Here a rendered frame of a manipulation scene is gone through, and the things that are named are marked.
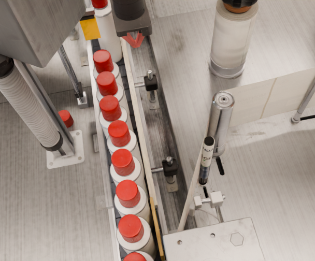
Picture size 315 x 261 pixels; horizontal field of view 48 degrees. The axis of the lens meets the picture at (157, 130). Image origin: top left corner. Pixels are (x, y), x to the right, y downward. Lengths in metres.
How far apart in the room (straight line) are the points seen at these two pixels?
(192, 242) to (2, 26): 0.31
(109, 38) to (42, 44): 0.48
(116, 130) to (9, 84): 0.19
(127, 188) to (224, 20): 0.40
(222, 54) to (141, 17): 0.23
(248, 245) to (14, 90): 0.33
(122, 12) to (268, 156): 0.42
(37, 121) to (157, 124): 0.41
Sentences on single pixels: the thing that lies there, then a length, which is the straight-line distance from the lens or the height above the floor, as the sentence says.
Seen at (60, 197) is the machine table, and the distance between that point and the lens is 0.82.
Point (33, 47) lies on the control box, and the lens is 0.37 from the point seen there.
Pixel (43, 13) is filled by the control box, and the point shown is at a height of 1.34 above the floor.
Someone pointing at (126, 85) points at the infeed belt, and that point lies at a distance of 0.86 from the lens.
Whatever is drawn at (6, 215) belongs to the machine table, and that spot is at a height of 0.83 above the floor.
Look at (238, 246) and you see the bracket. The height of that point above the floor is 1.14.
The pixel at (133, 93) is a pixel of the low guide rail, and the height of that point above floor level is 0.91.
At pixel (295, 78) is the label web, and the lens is 0.69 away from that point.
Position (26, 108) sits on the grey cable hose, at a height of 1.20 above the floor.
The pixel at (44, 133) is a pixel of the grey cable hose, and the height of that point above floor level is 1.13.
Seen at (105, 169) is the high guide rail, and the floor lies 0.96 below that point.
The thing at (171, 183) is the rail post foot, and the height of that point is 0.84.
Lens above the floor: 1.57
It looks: 61 degrees down
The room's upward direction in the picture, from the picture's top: 7 degrees counter-clockwise
